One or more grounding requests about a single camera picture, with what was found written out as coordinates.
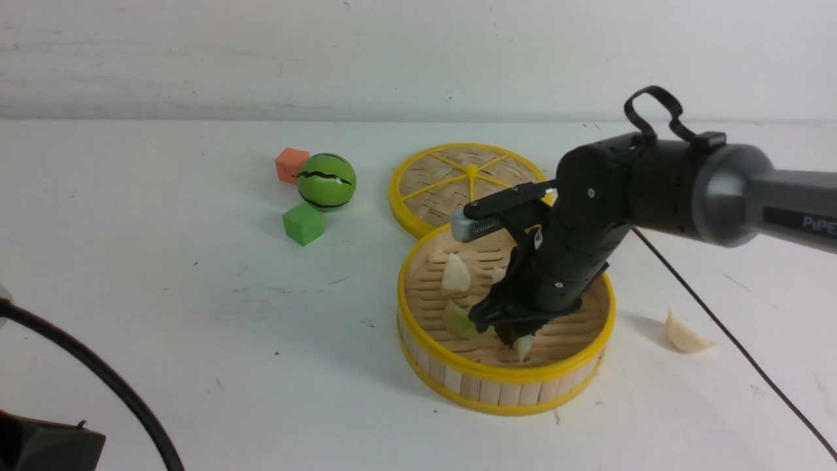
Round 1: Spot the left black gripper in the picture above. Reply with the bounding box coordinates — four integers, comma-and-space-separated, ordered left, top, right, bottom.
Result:
1, 411, 107, 470

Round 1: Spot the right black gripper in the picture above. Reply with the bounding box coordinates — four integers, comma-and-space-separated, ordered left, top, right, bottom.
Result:
468, 196, 612, 347

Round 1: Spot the green-tinted dumpling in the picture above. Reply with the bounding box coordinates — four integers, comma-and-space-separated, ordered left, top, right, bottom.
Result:
513, 334, 536, 364
441, 300, 494, 340

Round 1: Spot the white dumpling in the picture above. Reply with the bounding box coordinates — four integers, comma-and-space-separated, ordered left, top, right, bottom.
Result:
491, 266, 506, 285
664, 308, 715, 355
441, 253, 471, 295

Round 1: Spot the bamboo steamer tray yellow rim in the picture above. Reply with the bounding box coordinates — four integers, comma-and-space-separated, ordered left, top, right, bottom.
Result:
397, 226, 617, 415

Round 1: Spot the woven bamboo steamer lid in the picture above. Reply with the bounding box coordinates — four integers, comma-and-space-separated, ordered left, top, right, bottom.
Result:
388, 143, 548, 239

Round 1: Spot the green foam cube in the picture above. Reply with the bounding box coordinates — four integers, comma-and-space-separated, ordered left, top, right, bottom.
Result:
282, 203, 325, 245

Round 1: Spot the green toy watermelon ball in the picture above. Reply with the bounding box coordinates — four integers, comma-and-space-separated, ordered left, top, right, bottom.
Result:
296, 153, 358, 211

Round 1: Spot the orange foam cube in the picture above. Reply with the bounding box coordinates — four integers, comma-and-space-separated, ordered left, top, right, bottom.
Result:
274, 147, 311, 185

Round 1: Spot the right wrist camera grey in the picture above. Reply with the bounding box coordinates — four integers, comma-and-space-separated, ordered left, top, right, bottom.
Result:
450, 181, 558, 243

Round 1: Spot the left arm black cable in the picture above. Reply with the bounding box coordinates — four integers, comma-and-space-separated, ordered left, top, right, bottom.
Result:
0, 298, 187, 471

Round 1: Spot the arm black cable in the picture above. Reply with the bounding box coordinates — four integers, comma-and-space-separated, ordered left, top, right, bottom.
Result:
623, 86, 837, 462
0, 298, 187, 471

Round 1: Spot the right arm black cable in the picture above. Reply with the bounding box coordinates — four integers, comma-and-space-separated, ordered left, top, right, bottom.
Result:
623, 86, 837, 462

